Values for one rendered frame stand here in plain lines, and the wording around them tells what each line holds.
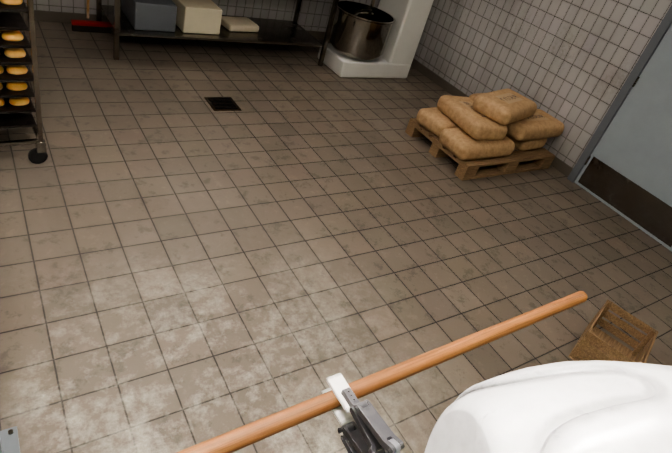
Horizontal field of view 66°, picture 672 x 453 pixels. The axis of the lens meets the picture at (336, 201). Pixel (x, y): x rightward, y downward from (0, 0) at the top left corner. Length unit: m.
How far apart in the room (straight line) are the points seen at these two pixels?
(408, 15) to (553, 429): 5.66
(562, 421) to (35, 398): 2.21
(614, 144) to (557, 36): 1.15
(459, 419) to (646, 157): 4.74
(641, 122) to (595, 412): 4.75
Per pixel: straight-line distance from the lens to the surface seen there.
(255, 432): 0.87
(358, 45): 5.58
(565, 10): 5.43
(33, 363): 2.46
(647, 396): 0.28
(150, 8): 5.02
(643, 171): 4.99
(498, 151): 4.56
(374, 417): 0.89
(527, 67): 5.59
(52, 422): 2.29
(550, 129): 5.00
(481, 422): 0.26
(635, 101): 5.00
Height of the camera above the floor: 1.93
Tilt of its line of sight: 33 degrees down
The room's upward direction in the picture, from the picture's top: 17 degrees clockwise
